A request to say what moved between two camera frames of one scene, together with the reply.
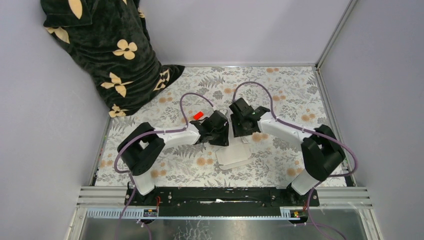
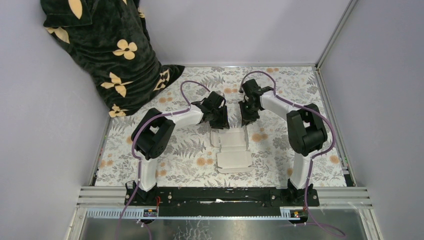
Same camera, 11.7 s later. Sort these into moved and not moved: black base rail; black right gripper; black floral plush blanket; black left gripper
Moved: black left gripper; black right gripper
Not moved: black base rail; black floral plush blanket
